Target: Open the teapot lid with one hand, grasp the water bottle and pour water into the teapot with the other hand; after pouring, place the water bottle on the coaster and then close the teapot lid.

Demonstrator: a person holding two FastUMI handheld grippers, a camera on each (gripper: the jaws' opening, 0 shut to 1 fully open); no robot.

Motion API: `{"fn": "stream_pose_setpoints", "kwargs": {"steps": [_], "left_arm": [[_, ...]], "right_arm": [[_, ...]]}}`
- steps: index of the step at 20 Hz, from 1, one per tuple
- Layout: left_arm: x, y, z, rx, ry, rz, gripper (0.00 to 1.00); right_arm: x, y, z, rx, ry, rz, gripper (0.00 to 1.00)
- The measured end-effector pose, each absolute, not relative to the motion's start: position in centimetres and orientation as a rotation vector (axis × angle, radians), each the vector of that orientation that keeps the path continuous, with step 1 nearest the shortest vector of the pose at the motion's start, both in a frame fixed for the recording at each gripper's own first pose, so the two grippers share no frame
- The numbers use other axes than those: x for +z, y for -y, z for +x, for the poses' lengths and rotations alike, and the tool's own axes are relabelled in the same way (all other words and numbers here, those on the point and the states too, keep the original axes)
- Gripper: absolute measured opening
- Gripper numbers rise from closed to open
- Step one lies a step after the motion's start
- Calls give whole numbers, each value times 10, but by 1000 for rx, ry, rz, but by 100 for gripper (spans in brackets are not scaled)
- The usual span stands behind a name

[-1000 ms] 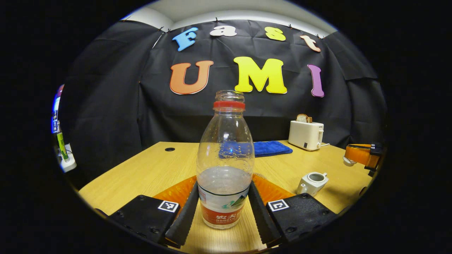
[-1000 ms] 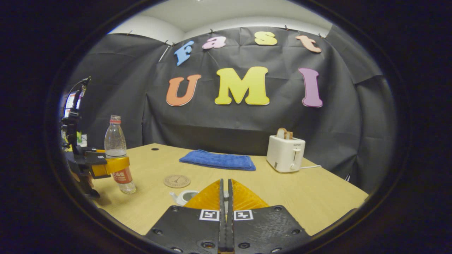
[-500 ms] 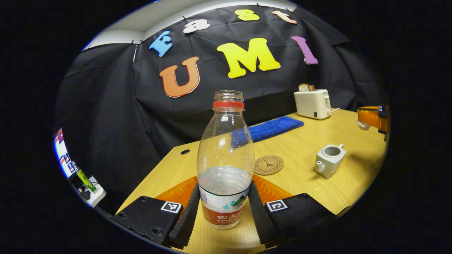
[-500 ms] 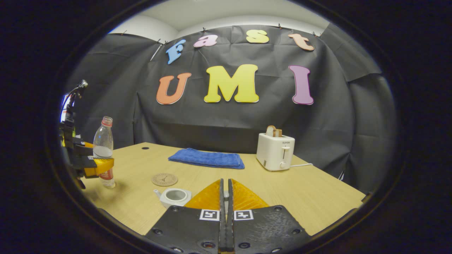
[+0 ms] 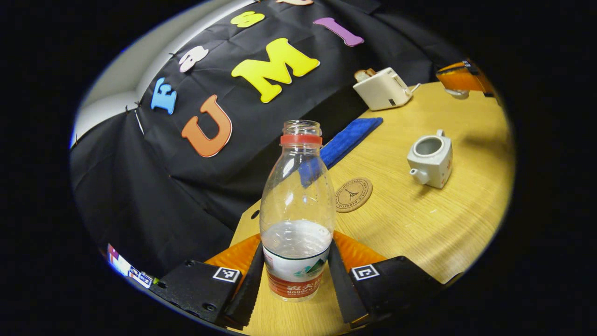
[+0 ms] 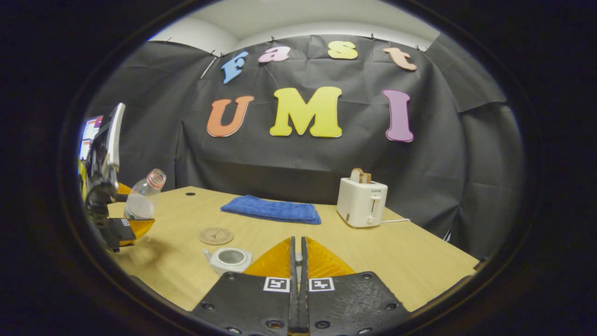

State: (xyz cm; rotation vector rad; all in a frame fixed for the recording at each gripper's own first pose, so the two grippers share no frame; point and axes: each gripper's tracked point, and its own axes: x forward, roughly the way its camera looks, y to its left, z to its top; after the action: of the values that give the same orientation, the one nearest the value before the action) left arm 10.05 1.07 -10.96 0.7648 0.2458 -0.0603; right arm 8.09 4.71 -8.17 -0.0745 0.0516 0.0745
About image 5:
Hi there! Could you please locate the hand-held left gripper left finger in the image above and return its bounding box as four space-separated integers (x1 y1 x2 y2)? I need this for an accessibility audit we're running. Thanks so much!
149 233 265 329

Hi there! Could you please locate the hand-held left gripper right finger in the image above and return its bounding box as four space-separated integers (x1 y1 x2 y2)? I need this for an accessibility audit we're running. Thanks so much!
326 230 444 327

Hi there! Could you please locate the clear plastic water bottle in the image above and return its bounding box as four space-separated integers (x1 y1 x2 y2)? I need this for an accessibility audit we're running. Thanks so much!
259 120 336 302

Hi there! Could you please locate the white ceramic teacup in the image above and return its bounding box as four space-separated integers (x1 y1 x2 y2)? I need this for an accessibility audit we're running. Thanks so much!
407 129 453 189

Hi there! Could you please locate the round cork coaster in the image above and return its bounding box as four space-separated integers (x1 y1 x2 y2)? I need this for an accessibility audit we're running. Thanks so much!
335 177 374 214

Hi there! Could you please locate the white toaster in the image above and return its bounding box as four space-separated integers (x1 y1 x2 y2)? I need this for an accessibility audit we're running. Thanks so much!
353 67 414 112

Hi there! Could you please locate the blue folded towel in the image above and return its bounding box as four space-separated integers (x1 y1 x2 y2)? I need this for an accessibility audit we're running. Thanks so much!
319 117 384 169

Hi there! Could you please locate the computer monitor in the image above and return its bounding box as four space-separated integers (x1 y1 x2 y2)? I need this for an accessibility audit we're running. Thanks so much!
106 243 154 289

